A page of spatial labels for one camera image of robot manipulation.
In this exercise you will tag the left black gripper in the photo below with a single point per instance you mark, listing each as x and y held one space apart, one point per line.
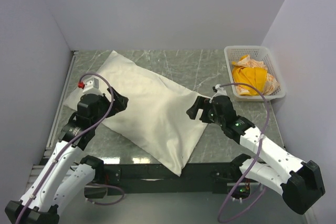
119 103

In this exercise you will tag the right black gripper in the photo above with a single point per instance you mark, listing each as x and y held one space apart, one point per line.
202 103

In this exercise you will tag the cream pillowcase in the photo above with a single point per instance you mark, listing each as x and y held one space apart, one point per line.
155 126

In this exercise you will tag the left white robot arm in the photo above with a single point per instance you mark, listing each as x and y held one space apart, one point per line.
52 191

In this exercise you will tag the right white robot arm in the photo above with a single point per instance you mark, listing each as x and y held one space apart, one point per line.
299 183

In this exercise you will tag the yellow orange cloth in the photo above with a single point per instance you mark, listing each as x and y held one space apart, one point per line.
254 73

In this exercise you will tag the white plastic basket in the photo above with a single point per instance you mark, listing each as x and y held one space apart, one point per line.
259 53

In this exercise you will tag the black base bar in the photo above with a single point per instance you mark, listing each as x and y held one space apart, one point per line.
156 178

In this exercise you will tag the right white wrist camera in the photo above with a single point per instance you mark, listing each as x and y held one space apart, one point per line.
218 91

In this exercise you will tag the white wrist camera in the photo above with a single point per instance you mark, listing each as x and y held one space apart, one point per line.
218 91
90 86

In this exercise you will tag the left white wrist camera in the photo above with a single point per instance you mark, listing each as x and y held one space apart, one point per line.
90 86

